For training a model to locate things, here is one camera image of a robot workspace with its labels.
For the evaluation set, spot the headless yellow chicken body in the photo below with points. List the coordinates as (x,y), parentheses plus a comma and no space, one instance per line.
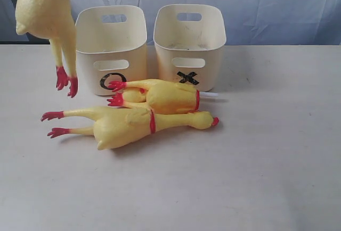
(160,96)

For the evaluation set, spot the severed chicken head with tube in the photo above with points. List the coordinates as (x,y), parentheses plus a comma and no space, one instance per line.
(208,95)

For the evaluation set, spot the blue-grey backdrop curtain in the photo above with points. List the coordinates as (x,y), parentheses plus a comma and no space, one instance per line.
(266,2)

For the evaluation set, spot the cream bin marked O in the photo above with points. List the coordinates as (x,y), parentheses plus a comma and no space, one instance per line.
(111,45)

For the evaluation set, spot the yellow rubber chicken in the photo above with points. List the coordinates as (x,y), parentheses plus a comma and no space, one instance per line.
(114,128)
(52,20)

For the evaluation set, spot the yellow rubber chicken front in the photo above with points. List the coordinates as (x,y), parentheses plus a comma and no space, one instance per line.
(114,128)

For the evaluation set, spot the cream bin marked X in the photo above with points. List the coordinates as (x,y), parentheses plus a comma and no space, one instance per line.
(189,41)

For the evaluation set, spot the yellow rubber chicken top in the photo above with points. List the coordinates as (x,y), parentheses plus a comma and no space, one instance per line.
(52,20)

